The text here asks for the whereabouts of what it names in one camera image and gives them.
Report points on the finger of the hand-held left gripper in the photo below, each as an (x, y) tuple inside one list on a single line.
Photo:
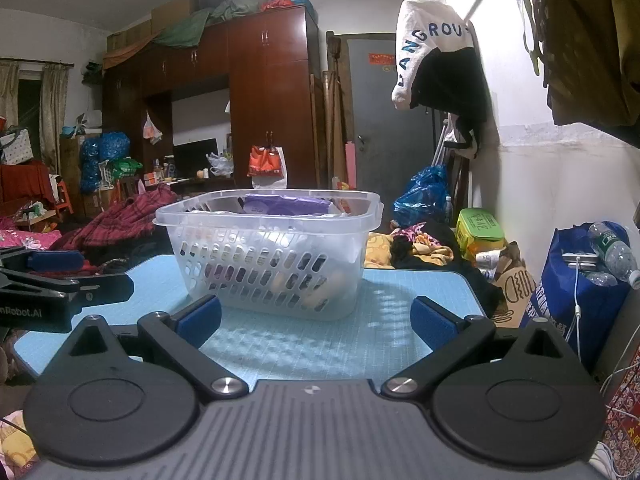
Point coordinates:
[(110, 287), (55, 260)]

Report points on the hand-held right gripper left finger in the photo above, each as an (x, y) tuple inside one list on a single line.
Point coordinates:
[(200, 317)]

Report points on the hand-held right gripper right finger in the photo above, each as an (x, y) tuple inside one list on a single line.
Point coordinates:
[(435, 322)]

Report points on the clear plastic basket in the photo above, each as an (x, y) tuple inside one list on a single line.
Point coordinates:
[(260, 260)]

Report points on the purple packet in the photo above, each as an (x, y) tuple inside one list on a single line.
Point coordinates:
[(285, 205)]

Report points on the pink floral blanket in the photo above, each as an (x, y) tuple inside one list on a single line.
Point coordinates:
[(20, 240)]

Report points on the black cloth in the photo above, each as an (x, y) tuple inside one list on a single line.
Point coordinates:
[(475, 280)]

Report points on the maroon plaid cloth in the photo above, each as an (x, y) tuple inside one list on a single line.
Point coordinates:
[(115, 225)]

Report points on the orange plastic stool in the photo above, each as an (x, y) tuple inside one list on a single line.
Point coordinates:
[(62, 195)]

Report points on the white labelled bottle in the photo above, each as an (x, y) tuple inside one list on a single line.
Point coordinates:
[(487, 259)]

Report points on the red cloth cover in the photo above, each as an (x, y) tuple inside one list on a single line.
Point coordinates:
[(25, 180)]

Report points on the brown paper bag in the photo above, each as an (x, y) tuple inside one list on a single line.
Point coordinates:
[(515, 290)]

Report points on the yellow patterned blanket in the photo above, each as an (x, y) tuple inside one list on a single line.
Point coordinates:
[(377, 250)]

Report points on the blue plastic bag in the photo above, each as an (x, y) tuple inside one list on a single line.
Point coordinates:
[(115, 146), (420, 195), (90, 165)]

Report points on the green lidded box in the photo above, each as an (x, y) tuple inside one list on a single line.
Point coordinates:
[(480, 227)]

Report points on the green plastic bag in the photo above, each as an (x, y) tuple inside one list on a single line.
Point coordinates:
[(125, 166)]

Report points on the white dotted bag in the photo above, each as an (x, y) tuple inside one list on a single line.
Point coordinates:
[(17, 147)]

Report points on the blue tote bag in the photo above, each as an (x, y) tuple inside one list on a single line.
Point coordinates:
[(560, 285)]

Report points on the beige curtain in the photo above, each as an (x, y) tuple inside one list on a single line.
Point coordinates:
[(52, 110)]

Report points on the black monitor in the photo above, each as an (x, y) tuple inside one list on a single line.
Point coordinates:
[(192, 157)]

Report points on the white and red hanging bag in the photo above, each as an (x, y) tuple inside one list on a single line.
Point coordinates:
[(151, 130)]

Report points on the orange and white plastic bag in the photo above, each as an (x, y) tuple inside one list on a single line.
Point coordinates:
[(265, 160)]

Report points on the folded metal rack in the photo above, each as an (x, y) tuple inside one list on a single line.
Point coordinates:
[(440, 145)]

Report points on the pink roll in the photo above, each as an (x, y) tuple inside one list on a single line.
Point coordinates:
[(350, 162)]

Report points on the clear plastic water bottle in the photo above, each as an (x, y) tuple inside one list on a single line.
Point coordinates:
[(612, 252)]

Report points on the grey door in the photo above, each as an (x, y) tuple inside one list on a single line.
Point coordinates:
[(380, 110)]

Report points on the wooden boards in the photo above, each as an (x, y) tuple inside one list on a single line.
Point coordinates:
[(332, 110)]

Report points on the brown wooden wardrobe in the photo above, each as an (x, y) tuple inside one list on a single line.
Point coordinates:
[(270, 85)]

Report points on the green tarp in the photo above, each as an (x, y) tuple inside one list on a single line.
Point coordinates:
[(190, 30)]

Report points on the cardboard box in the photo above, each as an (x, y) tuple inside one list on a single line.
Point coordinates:
[(170, 12)]

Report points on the white and black hoodie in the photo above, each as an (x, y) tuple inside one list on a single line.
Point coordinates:
[(425, 25)]

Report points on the olive hanging jacket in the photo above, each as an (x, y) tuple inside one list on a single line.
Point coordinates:
[(590, 35)]

